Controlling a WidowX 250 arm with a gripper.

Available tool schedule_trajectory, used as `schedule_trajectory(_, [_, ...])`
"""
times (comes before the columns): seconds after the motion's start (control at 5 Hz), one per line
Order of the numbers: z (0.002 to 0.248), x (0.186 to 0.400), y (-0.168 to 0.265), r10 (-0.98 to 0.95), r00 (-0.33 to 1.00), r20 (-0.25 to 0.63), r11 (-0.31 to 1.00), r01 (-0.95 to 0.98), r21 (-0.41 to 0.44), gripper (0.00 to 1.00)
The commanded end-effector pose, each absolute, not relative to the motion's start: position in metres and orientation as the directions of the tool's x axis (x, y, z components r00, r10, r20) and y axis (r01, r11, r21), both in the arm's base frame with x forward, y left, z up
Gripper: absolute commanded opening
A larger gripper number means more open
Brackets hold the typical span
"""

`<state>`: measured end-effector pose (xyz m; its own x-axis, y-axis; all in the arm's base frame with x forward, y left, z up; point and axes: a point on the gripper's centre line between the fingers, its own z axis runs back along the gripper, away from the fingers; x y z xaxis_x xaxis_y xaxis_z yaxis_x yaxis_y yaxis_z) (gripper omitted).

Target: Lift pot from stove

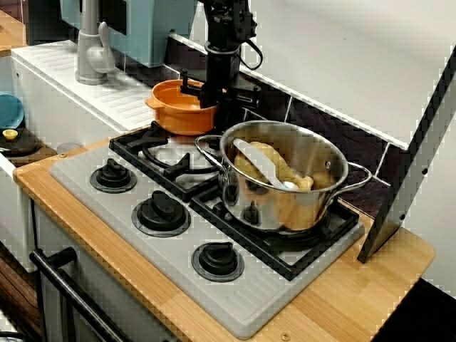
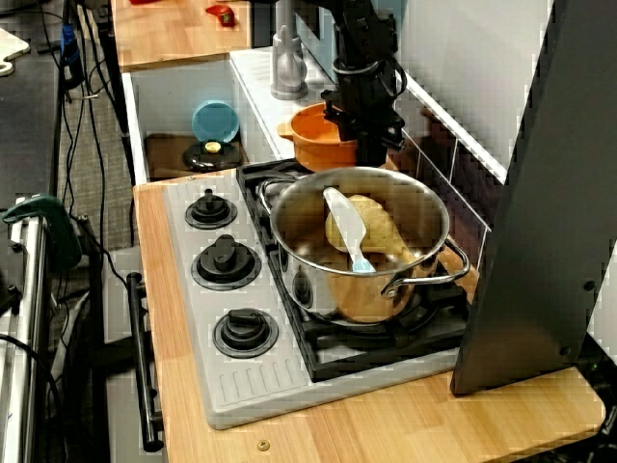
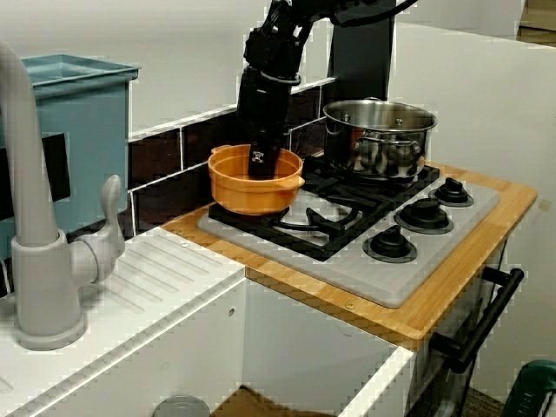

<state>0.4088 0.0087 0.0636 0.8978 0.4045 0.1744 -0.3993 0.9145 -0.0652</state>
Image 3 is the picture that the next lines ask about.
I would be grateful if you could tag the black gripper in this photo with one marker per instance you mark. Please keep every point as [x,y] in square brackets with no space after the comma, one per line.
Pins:
[262,108]

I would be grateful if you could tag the orange plastic toy pot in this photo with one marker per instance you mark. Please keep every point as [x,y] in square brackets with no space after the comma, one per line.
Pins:
[247,191]

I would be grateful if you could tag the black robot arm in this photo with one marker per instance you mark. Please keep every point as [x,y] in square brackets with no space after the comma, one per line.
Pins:
[278,43]

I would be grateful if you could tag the stainless steel pot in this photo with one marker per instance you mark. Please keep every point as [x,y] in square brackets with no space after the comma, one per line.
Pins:
[378,130]

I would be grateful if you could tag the small black stove knob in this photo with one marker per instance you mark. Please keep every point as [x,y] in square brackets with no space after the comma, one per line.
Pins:
[452,193]
[389,245]

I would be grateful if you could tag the grey toy stove panel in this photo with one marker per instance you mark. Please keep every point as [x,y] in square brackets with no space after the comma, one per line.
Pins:
[360,278]

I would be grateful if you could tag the large black stove knob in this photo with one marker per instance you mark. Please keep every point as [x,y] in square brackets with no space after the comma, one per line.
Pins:
[423,213]

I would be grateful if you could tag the black burner grate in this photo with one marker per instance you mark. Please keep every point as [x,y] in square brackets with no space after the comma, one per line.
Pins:
[321,195]

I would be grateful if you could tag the blue-grey plastic box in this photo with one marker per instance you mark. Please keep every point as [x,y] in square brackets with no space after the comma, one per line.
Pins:
[87,130]

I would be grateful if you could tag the white sink cabinet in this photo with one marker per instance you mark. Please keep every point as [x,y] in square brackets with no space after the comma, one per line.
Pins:
[130,313]

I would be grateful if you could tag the brown cardboard sheet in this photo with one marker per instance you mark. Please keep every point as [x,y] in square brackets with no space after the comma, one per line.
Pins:
[269,404]

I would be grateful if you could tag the grey toy faucet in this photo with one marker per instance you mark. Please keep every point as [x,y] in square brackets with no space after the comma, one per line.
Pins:
[39,282]

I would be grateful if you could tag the silver round disc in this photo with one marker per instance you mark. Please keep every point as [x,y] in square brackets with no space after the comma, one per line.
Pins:
[182,406]

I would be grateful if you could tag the green clamp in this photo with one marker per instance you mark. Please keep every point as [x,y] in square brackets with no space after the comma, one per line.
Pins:
[534,391]

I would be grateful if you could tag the black upright post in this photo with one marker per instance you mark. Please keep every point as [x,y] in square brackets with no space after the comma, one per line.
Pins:
[360,65]

